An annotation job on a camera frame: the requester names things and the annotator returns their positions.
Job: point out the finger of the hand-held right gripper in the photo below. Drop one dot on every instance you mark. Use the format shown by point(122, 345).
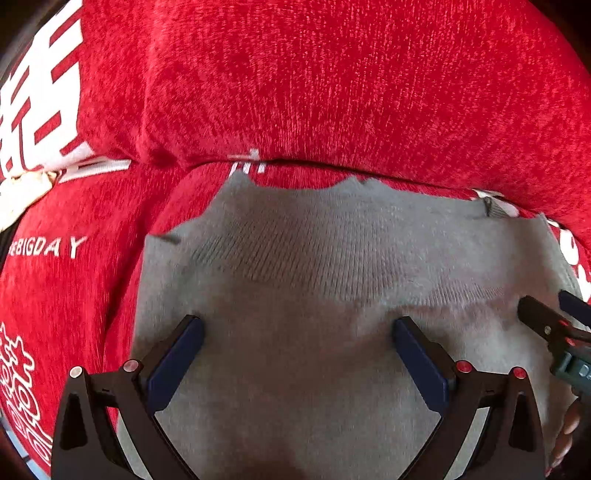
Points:
point(576, 305)
point(542, 318)

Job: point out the person's right hand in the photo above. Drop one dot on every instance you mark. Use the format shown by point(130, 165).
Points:
point(565, 434)

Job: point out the red printed blanket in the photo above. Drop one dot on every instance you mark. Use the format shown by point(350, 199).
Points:
point(300, 83)

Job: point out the cream cloth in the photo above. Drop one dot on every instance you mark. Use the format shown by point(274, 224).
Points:
point(21, 198)

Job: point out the grey small garment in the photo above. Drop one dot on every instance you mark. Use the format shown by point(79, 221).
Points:
point(323, 277)

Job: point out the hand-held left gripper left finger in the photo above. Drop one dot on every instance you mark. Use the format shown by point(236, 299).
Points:
point(178, 360)

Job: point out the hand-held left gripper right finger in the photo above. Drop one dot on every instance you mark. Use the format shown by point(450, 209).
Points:
point(422, 364)

